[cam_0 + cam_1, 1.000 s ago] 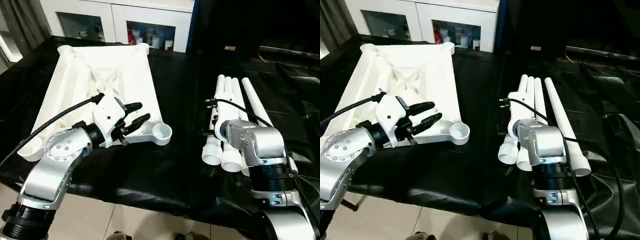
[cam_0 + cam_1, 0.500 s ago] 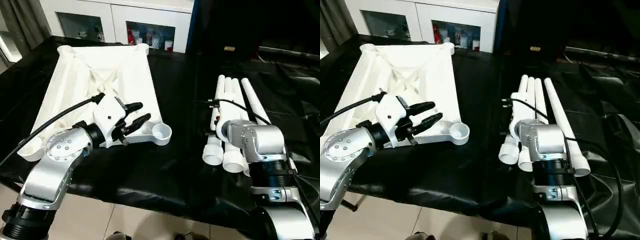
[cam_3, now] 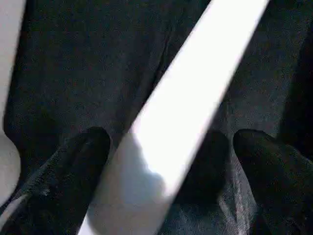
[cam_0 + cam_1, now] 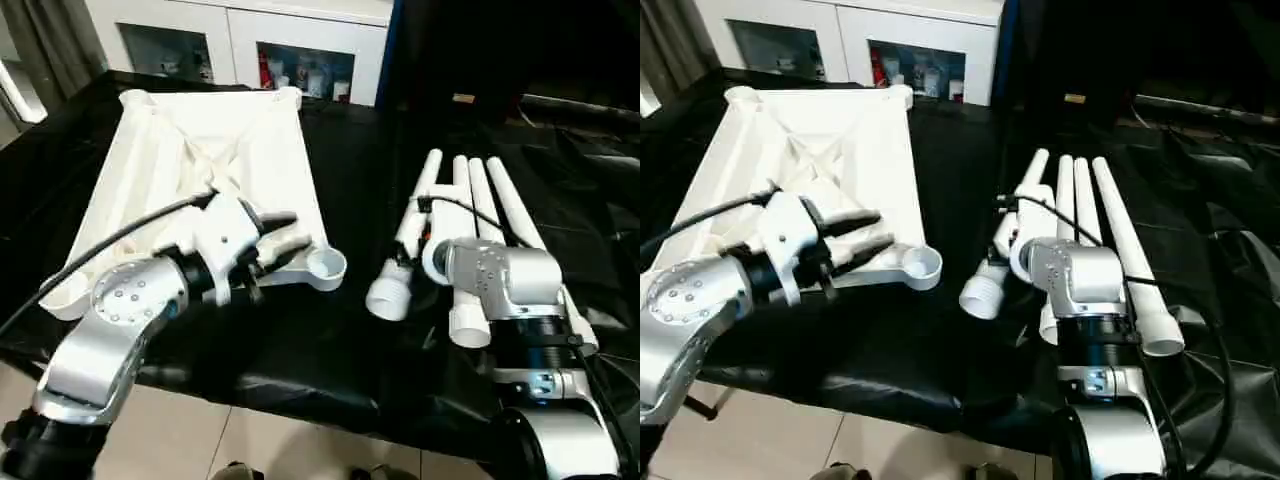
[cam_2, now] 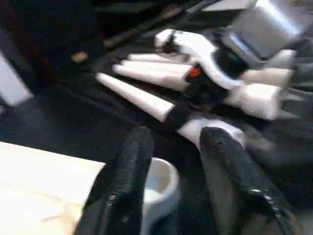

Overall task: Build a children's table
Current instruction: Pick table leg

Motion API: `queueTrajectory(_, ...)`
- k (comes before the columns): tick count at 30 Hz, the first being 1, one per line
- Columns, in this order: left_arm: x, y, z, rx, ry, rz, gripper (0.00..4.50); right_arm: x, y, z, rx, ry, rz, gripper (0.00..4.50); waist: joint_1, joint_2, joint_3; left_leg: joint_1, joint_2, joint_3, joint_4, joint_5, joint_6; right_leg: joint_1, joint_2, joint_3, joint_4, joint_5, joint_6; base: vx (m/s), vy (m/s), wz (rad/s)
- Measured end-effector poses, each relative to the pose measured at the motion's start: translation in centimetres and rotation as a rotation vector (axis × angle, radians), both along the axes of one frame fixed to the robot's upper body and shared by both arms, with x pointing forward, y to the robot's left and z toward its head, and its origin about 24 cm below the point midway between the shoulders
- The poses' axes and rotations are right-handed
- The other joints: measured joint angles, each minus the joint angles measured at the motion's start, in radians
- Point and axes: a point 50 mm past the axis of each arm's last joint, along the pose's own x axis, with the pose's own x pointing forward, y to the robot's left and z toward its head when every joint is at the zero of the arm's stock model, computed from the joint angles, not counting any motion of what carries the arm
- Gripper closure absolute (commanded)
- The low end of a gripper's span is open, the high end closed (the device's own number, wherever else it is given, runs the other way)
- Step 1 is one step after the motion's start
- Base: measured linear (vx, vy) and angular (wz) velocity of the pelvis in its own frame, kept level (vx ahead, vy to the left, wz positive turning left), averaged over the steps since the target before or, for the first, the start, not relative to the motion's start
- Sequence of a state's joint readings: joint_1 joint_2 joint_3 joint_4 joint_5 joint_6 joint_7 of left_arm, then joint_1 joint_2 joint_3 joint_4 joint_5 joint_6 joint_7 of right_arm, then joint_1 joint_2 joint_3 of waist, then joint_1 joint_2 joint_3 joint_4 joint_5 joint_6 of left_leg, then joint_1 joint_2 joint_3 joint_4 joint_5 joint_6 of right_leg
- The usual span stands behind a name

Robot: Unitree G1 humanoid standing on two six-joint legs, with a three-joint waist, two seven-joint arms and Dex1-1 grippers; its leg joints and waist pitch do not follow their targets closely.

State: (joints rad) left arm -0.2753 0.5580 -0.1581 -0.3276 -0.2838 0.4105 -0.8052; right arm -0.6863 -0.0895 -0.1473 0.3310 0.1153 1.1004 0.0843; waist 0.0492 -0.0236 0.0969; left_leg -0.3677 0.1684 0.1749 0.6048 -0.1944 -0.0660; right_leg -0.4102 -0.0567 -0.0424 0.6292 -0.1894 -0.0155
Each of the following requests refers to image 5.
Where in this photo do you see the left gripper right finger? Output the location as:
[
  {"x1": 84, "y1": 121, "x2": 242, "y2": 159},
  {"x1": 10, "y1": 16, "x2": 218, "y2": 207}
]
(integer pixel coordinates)
[{"x1": 199, "y1": 126, "x2": 305, "y2": 235}]

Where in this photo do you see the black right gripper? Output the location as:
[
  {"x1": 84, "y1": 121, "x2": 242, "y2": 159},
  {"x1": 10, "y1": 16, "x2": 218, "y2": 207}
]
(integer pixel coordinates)
[{"x1": 164, "y1": 65, "x2": 224, "y2": 134}]

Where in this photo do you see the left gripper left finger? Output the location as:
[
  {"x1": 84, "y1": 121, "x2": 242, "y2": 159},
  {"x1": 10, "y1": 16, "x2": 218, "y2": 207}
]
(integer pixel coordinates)
[{"x1": 73, "y1": 126, "x2": 157, "y2": 235}]

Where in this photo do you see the white plastic table top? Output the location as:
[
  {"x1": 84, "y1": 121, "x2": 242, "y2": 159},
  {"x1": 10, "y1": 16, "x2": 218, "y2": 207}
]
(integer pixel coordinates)
[{"x1": 0, "y1": 142, "x2": 181, "y2": 235}]

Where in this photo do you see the long black bar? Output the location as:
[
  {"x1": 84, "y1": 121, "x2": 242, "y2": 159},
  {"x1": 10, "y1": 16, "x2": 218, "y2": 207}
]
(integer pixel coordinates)
[{"x1": 104, "y1": 0, "x2": 208, "y2": 48}]

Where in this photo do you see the black case with yellow label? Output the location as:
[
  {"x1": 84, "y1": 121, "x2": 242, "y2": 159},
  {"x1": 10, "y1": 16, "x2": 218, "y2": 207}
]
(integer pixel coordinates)
[{"x1": 10, "y1": 0, "x2": 106, "y2": 79}]

